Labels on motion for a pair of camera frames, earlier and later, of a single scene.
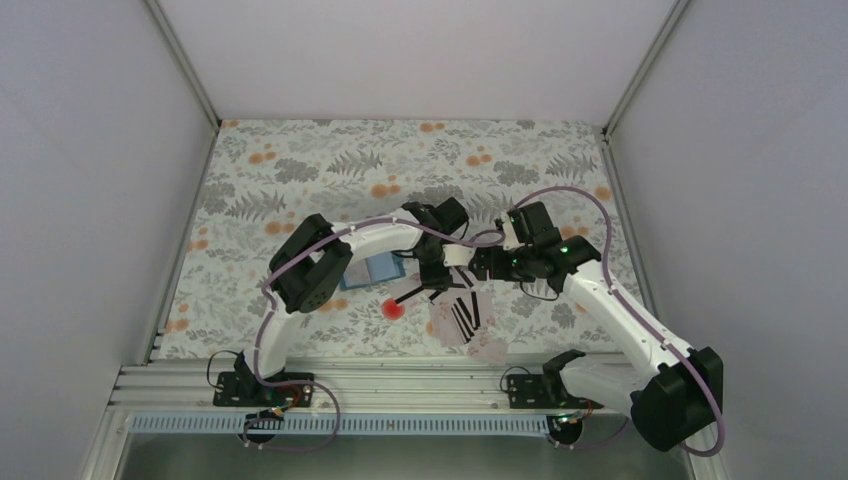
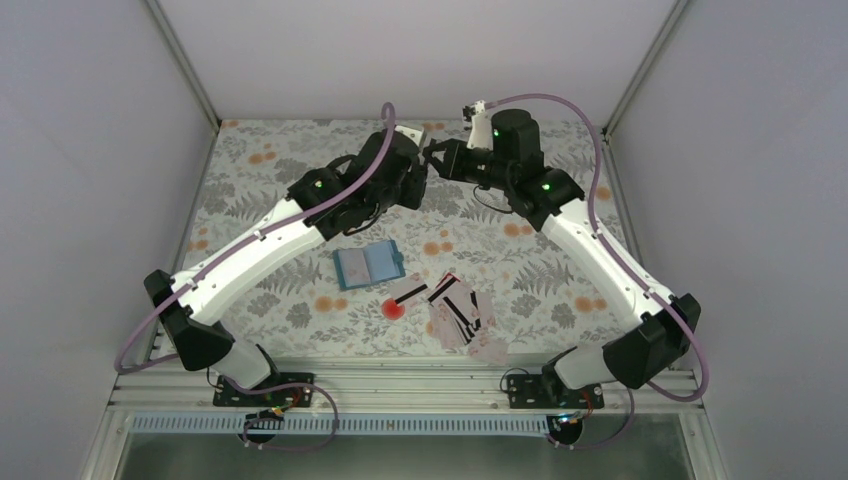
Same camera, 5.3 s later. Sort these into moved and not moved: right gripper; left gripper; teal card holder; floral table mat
Moved: left gripper; right gripper
Not moved: teal card holder; floral table mat
